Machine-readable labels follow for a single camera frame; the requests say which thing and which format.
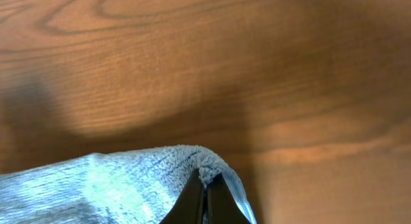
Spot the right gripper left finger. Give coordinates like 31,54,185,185
160,169,205,224

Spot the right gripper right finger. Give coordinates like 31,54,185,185
206,174,250,224

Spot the blue microfiber cloth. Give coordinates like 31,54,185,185
1,145,256,223

